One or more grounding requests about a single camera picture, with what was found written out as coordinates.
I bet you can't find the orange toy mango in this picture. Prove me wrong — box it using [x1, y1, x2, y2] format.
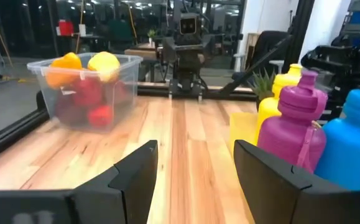
[45, 52, 84, 90]

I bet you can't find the blue plastic bottle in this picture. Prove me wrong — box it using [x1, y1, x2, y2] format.
[315, 79, 360, 191]

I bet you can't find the wooden background table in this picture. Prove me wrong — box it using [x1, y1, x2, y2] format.
[124, 42, 168, 82]

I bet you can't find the yellow plastic bottle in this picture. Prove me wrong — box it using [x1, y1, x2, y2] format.
[254, 63, 303, 144]

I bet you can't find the red toy apple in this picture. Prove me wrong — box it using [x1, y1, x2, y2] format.
[73, 79, 103, 106]
[88, 105, 114, 128]

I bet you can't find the small green succulent plant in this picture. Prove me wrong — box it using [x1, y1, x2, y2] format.
[249, 68, 277, 102]

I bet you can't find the clear plastic container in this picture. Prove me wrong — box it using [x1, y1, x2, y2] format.
[26, 52, 144, 133]

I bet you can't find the black aluminium table frame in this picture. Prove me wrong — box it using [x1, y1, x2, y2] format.
[0, 40, 292, 166]

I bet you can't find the purple plastic bottle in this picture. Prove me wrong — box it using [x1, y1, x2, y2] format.
[257, 70, 329, 174]

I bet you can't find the black office chair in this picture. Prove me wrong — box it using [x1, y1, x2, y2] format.
[231, 30, 292, 83]

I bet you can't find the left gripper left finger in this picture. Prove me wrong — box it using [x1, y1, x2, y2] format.
[0, 139, 159, 224]

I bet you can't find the red box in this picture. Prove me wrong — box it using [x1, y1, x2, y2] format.
[57, 20, 75, 37]

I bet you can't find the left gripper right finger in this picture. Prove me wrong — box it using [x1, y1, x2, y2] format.
[233, 139, 360, 224]

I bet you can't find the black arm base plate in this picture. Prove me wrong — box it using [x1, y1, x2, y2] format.
[168, 79, 204, 100]

